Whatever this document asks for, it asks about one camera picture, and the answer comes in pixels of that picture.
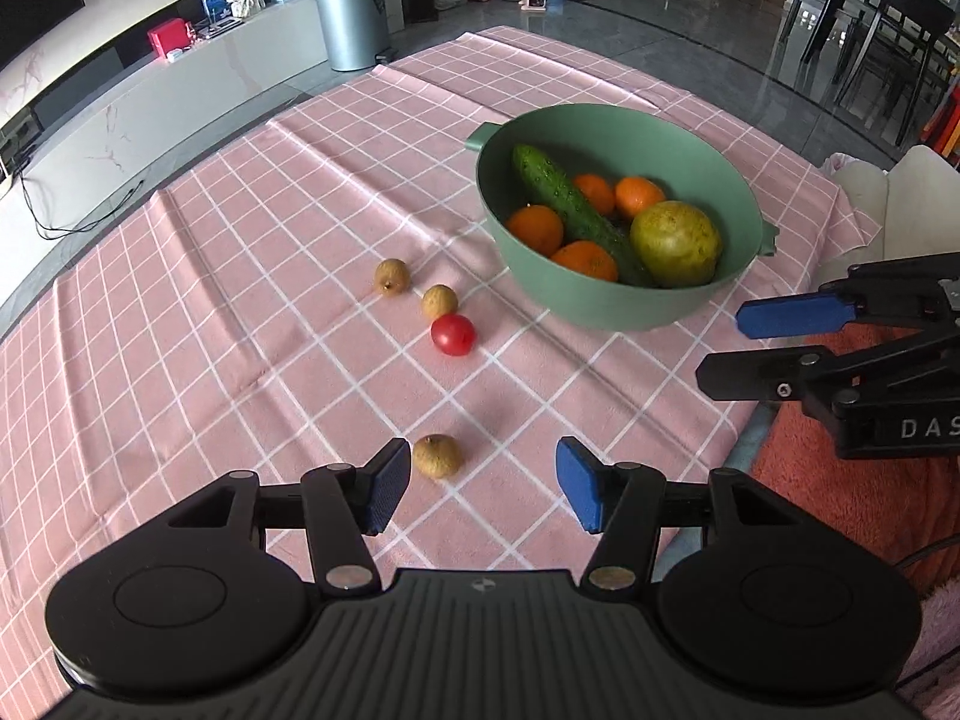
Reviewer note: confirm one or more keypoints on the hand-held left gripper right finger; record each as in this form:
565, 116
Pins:
581, 484

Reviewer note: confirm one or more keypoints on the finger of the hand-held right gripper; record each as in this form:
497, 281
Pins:
787, 315
750, 375

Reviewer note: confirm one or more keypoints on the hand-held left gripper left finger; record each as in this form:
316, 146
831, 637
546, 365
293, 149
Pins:
386, 484

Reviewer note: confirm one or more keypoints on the brown longan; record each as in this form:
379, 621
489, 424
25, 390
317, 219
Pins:
436, 457
392, 276
439, 301

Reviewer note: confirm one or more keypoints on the yellow-green pear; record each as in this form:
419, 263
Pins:
675, 244

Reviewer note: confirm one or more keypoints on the green plastic colander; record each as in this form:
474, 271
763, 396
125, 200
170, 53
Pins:
600, 300

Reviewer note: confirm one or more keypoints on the orange mandarin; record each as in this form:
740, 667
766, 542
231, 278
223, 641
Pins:
535, 229
640, 196
595, 191
585, 259

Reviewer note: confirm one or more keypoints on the green cucumber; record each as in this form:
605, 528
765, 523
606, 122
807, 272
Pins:
570, 206

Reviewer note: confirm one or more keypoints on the orange fuzzy blanket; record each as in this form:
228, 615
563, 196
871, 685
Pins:
825, 480

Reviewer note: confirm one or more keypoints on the white cushion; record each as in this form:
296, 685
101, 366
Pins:
892, 202

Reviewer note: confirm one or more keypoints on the red cherry tomato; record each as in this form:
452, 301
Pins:
453, 334

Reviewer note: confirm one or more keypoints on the pink checkered tablecloth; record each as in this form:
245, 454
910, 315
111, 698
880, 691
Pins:
225, 315

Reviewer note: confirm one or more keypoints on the black dining chair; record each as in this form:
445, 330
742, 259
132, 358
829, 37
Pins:
900, 37

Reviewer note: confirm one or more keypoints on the white marble media console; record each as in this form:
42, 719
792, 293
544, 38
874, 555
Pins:
187, 97

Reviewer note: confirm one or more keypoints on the grey-blue pedal trash can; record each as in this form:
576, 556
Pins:
349, 19

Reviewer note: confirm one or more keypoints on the small red box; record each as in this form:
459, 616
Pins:
171, 37

